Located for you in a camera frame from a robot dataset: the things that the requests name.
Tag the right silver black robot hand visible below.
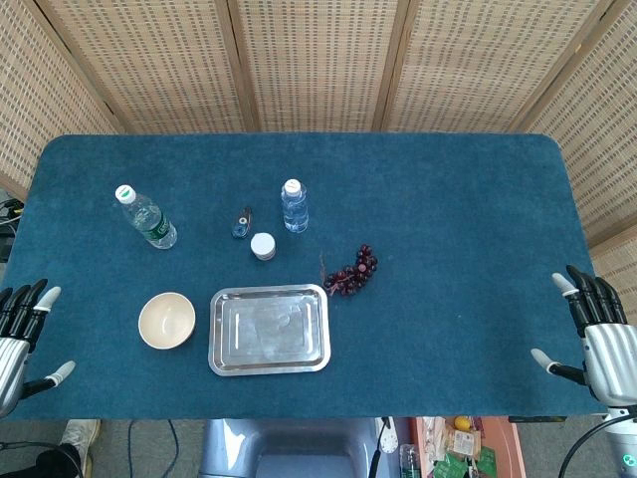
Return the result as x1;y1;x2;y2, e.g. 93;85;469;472
530;264;637;411

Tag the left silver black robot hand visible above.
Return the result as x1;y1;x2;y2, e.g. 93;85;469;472
0;278;77;418

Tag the small blue label water bottle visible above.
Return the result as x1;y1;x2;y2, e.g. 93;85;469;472
281;178;310;234

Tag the clear plastic bottle in box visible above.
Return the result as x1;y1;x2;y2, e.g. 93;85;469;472
398;443;422;478

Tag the white sneaker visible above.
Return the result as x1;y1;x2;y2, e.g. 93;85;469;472
59;418;102;477

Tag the dark red grape bunch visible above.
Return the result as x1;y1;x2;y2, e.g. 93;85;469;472
318;243;379;299

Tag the woven bamboo folding screen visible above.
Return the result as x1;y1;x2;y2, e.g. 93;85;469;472
0;0;637;323

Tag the pink box of snacks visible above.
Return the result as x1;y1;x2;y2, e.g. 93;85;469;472
408;415;524;478

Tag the blue felt table mat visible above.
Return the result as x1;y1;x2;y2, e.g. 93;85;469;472
0;132;609;420

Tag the black floor cable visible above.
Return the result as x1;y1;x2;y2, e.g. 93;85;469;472
126;418;201;478

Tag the white lidded round jar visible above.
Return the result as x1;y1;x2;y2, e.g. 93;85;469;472
249;232;277;263

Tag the cream ceramic bowl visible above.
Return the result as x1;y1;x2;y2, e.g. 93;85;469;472
137;292;197;351

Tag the rectangular stainless steel tray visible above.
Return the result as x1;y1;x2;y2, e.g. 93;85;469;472
207;283;332;377

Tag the green label water bottle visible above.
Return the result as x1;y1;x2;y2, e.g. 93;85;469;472
114;184;178;250

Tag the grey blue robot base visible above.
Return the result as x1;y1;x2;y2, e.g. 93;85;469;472
197;416;405;478

